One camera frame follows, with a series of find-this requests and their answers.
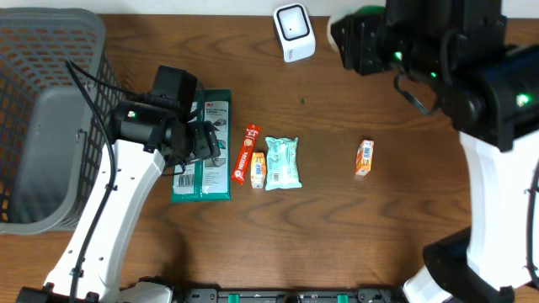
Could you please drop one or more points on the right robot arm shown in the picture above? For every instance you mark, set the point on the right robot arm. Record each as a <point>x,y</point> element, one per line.
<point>489,91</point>

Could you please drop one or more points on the light blue tissue pack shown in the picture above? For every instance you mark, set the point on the light blue tissue pack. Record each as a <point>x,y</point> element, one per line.
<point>282,170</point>

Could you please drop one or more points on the red Nescafe stick sachet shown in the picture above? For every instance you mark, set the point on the red Nescafe stick sachet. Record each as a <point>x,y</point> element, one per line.
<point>245,154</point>

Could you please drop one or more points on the green 3M package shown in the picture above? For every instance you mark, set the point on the green 3M package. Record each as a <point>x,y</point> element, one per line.
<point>210,179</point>

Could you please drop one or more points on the orange tissue pack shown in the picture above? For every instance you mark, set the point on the orange tissue pack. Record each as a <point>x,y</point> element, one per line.
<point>363,159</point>
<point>258,170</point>

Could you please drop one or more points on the white barcode scanner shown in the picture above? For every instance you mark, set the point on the white barcode scanner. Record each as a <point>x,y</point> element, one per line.
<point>294,32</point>

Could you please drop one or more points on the green lid white jar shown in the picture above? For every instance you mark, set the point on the green lid white jar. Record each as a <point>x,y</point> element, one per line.
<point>343,12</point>

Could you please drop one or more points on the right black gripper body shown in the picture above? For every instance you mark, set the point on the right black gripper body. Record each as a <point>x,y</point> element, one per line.
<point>379,44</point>

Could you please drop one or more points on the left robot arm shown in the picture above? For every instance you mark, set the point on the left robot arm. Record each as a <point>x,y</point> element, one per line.
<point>143,141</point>

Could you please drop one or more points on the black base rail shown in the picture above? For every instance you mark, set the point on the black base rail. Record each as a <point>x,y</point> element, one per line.
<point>361,295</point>

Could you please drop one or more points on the grey plastic shopping basket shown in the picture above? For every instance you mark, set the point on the grey plastic shopping basket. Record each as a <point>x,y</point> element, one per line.
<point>50,143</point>

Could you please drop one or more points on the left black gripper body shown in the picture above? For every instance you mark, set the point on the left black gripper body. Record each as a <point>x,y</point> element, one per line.
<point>194,144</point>

